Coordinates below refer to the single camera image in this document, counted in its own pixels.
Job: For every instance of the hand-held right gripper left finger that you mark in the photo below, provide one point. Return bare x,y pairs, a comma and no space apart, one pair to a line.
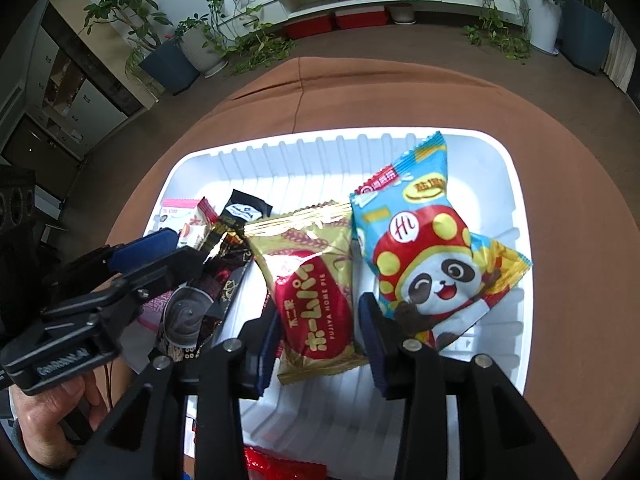
265,365

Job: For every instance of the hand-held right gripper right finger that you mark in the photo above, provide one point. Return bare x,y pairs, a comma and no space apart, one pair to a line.
370,345

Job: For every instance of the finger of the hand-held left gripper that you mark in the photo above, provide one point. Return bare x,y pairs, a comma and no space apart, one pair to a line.
145,248
160,272

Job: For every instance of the black swirl print packet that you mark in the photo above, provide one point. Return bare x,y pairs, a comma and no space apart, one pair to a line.
187,315

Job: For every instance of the black and gold packet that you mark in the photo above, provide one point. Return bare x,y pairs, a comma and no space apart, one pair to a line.
227,260

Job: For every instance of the gold and red snack packet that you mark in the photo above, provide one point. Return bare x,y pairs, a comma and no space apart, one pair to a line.
315,280

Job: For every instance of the panda print snack packet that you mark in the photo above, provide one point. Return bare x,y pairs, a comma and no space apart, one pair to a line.
430,240

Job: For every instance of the white plastic tray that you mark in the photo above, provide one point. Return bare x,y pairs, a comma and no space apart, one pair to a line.
310,170

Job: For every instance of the person's left hand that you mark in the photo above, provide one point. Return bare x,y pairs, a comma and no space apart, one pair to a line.
50,407

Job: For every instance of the white packet with pink border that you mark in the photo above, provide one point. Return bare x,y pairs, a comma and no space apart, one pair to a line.
175,212

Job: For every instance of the small red and white packet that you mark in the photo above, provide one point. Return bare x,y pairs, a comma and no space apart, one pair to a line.
197,225

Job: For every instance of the dark red foil packet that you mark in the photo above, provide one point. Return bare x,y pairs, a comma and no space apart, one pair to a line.
285,467

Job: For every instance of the black packet with white label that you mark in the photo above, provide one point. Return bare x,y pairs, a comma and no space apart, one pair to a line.
245,207

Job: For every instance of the black speaker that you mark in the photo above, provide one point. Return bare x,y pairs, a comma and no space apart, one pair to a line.
15,200

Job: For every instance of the white and dark wardrobe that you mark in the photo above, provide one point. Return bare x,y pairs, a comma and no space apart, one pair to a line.
75,95

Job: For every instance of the tall plant in blue pot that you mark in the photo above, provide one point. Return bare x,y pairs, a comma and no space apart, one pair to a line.
170,67

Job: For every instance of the small plant in white pot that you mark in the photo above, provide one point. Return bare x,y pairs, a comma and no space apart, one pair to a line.
202,52

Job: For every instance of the trailing vine plant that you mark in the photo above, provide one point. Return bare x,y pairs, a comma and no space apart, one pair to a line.
260,52
500,35

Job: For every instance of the brown tablecloth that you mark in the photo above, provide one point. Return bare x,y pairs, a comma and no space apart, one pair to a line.
575,210

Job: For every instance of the red storage box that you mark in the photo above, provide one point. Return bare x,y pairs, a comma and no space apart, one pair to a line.
361,17
310,25

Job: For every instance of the small white pot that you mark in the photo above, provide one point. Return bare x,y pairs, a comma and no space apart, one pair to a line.
402,12

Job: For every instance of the bushy plant in white pot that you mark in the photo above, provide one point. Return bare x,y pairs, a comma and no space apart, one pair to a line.
542,20

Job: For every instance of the beige curtain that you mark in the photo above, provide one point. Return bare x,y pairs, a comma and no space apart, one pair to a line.
617,55

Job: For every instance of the large-leaf plant in blue pot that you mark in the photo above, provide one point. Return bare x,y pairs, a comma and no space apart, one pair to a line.
587,30

